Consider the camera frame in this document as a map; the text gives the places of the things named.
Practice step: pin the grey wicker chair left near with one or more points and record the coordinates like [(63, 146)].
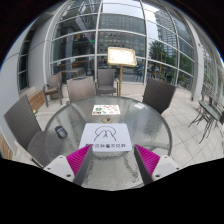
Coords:
[(27, 131)]

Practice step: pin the wooden bench slats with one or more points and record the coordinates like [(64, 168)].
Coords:
[(36, 100)]

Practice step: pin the metal folding table right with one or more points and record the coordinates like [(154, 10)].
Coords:
[(208, 114)]

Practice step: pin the white mouse pad sheet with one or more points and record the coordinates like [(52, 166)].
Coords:
[(113, 137)]

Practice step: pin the gold framed menu stand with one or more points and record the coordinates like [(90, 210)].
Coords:
[(123, 57)]

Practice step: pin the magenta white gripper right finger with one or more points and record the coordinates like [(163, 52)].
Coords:
[(153, 167)]

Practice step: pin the round glass table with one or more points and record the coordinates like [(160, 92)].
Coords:
[(110, 170)]

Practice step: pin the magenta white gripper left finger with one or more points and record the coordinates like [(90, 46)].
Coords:
[(73, 167)]

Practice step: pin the grey wicker chair far left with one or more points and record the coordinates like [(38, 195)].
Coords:
[(53, 87)]

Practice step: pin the grey wicker chair right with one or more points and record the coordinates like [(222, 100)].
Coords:
[(158, 95)]

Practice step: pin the grey wicker chair behind table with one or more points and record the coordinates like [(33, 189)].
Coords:
[(80, 88)]

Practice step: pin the grey wicker chair far centre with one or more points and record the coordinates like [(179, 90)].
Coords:
[(105, 82)]

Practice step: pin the colourful menu card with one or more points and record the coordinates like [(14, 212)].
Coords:
[(106, 110)]

